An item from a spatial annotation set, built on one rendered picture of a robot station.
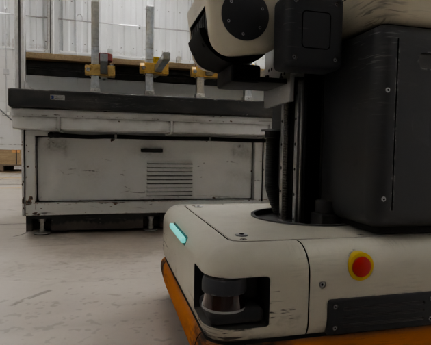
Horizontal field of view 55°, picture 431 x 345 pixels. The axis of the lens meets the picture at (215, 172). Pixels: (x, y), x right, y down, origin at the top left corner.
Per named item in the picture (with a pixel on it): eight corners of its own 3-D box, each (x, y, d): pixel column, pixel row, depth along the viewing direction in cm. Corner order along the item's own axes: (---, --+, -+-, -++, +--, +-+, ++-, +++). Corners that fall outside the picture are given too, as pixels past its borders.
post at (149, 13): (152, 106, 198) (153, 4, 195) (145, 106, 197) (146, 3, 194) (152, 107, 201) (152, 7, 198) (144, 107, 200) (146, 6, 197)
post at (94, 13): (98, 105, 191) (98, -1, 189) (91, 105, 190) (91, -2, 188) (98, 106, 194) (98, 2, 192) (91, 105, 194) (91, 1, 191)
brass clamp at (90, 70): (115, 76, 191) (115, 65, 191) (84, 74, 187) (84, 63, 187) (114, 78, 197) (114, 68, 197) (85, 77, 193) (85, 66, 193)
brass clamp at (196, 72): (219, 77, 204) (219, 67, 204) (192, 76, 200) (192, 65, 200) (215, 79, 210) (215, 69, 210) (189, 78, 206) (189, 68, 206)
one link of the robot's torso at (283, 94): (284, 109, 110) (286, 14, 108) (343, 96, 82) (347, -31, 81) (186, 105, 103) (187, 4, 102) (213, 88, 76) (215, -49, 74)
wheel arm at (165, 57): (170, 61, 170) (170, 51, 170) (162, 61, 169) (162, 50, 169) (157, 79, 212) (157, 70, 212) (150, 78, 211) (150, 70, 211)
